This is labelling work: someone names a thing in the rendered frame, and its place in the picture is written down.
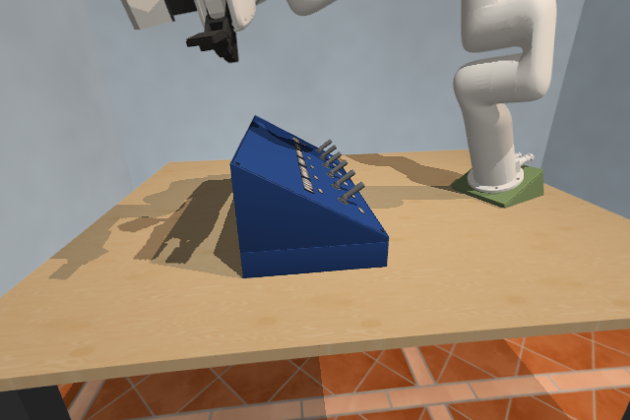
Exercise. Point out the blue switch panel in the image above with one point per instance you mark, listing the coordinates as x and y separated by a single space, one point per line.
297 210

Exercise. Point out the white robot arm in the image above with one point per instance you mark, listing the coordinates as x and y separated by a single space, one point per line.
479 86

